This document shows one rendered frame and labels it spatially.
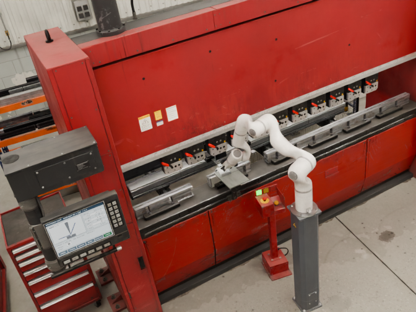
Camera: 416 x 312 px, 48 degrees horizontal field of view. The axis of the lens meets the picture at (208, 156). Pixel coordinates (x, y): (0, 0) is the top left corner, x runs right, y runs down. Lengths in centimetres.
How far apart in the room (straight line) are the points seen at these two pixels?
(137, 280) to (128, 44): 180
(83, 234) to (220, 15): 170
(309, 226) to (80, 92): 179
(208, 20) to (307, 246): 174
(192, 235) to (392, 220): 203
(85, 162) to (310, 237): 170
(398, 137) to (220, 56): 222
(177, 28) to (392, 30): 206
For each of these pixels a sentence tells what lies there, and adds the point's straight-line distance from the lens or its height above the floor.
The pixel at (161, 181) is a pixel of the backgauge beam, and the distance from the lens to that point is 392.
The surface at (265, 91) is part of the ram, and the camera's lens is 373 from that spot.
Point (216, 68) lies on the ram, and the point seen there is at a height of 188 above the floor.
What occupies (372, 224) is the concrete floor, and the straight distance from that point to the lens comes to 479.
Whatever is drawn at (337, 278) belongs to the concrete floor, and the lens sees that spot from 427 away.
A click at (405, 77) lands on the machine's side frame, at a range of 503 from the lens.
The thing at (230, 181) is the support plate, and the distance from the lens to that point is 368.
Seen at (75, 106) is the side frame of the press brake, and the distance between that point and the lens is 290.
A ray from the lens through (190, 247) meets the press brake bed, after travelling 395.
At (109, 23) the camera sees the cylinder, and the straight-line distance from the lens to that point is 311.
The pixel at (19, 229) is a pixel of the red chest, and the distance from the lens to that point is 388.
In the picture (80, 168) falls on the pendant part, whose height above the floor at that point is 183.
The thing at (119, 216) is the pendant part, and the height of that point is 143.
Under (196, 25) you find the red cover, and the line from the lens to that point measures 325.
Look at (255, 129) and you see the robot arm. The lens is 307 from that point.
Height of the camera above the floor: 317
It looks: 32 degrees down
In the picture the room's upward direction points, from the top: 9 degrees counter-clockwise
